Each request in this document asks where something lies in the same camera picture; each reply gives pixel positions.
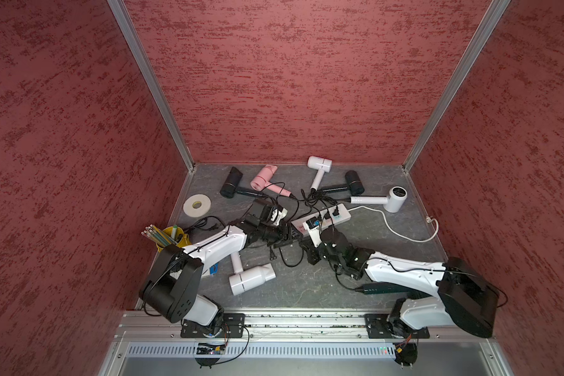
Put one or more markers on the white paper box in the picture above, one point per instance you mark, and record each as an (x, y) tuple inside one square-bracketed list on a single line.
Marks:
[(213, 270)]

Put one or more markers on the yellow cup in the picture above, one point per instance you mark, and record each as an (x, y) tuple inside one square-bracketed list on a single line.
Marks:
[(181, 238)]

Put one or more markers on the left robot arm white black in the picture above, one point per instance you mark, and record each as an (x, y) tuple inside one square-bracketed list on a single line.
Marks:
[(172, 285)]

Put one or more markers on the dark green hair dryer back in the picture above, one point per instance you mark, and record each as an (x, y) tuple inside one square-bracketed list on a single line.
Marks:
[(353, 184)]

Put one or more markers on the white hair dryer front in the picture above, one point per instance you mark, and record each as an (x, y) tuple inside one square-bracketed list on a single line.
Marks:
[(244, 280)]

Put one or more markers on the white power strip coloured sockets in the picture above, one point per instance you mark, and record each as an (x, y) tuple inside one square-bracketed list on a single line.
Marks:
[(337, 214)]

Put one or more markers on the white round hair dryer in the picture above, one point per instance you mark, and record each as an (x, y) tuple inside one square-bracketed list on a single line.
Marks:
[(392, 203)]

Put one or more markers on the aluminium front rail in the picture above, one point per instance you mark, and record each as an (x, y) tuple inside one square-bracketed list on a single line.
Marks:
[(268, 333)]

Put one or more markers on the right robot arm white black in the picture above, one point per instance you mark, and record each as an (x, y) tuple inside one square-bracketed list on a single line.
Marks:
[(449, 294)]

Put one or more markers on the pink hair dryer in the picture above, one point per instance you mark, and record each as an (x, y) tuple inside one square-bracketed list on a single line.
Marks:
[(264, 181)]

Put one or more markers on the bundle of pencils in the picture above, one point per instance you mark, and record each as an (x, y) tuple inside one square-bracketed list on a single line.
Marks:
[(159, 237)]

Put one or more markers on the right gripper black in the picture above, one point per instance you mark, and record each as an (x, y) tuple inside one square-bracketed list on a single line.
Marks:
[(310, 250)]

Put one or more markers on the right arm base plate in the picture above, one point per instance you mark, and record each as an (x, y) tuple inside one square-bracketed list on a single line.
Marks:
[(380, 326)]

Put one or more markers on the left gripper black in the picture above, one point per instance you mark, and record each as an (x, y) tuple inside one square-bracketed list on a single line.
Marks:
[(284, 235)]

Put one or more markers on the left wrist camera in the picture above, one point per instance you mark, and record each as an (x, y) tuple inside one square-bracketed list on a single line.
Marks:
[(276, 216)]

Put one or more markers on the black hair dryer far left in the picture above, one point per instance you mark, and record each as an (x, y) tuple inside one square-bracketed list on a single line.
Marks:
[(231, 186)]

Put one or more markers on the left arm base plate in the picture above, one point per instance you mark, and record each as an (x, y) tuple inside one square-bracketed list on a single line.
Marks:
[(224, 326)]

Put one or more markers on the white tape roll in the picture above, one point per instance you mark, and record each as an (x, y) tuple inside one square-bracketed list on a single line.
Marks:
[(197, 206)]

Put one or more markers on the white square hair dryer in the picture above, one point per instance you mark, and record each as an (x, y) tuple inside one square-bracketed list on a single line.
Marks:
[(322, 166)]

